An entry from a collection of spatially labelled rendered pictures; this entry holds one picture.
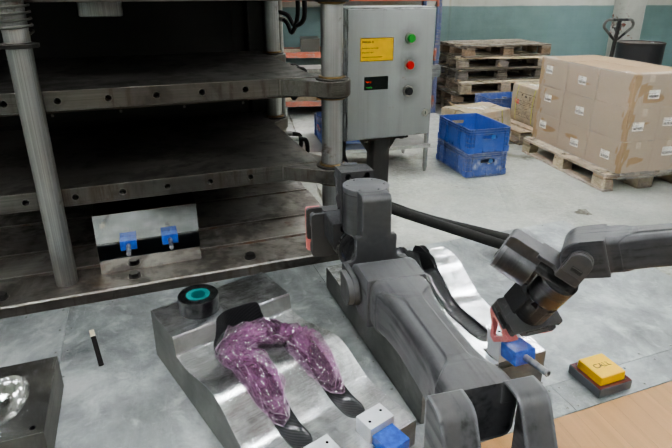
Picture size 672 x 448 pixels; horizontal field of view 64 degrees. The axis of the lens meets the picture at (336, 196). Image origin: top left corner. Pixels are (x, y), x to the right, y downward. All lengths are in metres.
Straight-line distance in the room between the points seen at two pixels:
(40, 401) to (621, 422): 1.01
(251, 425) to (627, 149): 4.20
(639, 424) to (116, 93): 1.33
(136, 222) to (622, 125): 3.93
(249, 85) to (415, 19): 0.55
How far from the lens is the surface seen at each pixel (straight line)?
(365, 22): 1.64
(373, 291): 0.57
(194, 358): 1.08
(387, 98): 1.71
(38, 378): 1.14
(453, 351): 0.48
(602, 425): 1.13
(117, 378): 1.20
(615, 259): 0.85
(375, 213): 0.62
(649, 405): 1.21
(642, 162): 4.94
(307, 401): 0.97
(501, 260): 0.88
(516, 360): 1.01
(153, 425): 1.08
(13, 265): 1.79
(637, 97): 4.71
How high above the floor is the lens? 1.52
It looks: 21 degrees down
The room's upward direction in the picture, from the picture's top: straight up
